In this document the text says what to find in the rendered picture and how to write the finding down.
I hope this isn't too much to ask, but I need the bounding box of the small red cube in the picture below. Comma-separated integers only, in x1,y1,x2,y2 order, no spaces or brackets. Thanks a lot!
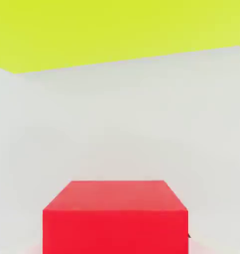
42,180,189,254

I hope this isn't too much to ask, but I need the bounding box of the large yellow box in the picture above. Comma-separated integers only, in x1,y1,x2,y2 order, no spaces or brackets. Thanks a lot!
0,0,240,75

